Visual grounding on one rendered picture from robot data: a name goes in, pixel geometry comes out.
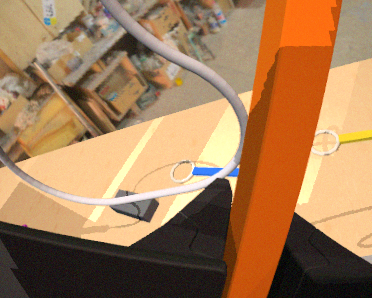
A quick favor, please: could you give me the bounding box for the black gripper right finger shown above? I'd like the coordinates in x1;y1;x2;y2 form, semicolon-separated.
267;213;372;298

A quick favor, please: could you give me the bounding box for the blue handle with grey metal loop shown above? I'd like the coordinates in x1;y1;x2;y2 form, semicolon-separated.
170;160;239;182

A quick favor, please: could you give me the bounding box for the orange handle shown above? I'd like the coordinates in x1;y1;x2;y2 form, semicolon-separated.
222;0;343;298

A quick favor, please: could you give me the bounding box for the grey ring with yellow handle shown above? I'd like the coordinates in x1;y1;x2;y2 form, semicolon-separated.
311;129;372;156

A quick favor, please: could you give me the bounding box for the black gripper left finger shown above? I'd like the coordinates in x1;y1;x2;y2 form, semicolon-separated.
0;177;233;298

